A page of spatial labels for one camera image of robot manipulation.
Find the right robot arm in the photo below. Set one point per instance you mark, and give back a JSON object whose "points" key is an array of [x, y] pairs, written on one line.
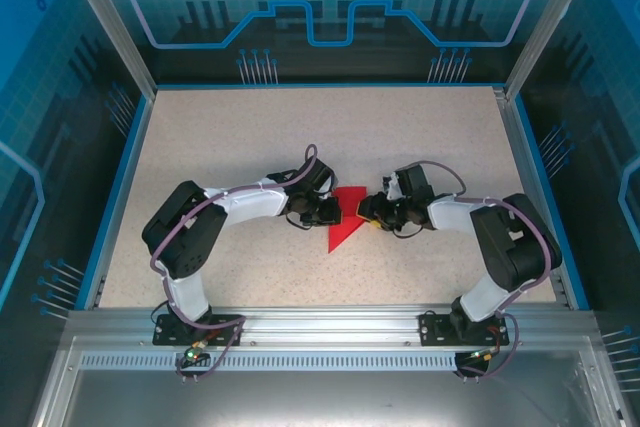
{"points": [[515, 247]]}

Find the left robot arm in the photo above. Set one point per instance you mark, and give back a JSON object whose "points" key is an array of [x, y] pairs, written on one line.
{"points": [[185, 227]]}

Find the grey sheet metal tray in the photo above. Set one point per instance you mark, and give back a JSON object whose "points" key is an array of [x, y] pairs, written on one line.
{"points": [[320, 397]]}

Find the small connector with green light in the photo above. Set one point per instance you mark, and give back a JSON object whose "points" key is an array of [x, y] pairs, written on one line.
{"points": [[481, 354], [194, 354]]}

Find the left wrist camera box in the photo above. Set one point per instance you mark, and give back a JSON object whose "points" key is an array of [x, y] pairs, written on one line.
{"points": [[330, 190]]}

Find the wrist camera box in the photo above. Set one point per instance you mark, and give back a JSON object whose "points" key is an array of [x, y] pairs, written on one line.
{"points": [[330, 190], [392, 187]]}

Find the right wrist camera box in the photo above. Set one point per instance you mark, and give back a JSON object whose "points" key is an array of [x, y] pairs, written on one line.
{"points": [[392, 187]]}

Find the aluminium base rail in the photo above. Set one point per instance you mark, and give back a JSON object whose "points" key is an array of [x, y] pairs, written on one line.
{"points": [[325, 327]]}

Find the aluminium side rail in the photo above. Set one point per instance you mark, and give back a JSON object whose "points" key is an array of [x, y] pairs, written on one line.
{"points": [[532, 197]]}

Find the aluminium frame post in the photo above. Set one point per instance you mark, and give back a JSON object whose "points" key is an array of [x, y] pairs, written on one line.
{"points": [[550, 22], [107, 22]]}

